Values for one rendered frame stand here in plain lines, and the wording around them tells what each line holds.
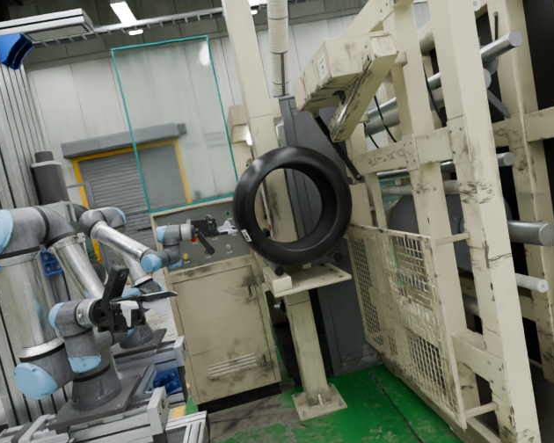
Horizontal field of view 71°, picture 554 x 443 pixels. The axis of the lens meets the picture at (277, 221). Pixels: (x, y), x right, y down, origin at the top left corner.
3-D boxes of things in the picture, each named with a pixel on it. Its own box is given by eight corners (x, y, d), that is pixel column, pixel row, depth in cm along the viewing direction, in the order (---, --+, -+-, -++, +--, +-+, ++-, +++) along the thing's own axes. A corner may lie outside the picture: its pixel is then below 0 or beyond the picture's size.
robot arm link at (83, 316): (97, 296, 109) (72, 302, 102) (109, 294, 108) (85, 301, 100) (100, 323, 109) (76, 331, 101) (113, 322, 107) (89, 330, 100)
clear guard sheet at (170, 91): (149, 214, 230) (111, 49, 222) (241, 194, 238) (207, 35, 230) (149, 214, 228) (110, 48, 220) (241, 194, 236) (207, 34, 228)
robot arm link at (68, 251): (47, 214, 130) (122, 340, 127) (15, 219, 120) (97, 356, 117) (67, 195, 126) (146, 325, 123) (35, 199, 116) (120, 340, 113)
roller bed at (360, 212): (338, 238, 231) (328, 189, 229) (361, 233, 234) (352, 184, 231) (349, 242, 212) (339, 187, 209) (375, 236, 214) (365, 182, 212)
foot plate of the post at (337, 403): (291, 396, 239) (290, 390, 239) (332, 384, 243) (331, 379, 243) (301, 421, 213) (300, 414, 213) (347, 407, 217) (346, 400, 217)
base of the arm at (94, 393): (64, 416, 120) (55, 385, 119) (83, 391, 135) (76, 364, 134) (113, 403, 121) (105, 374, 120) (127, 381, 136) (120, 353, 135)
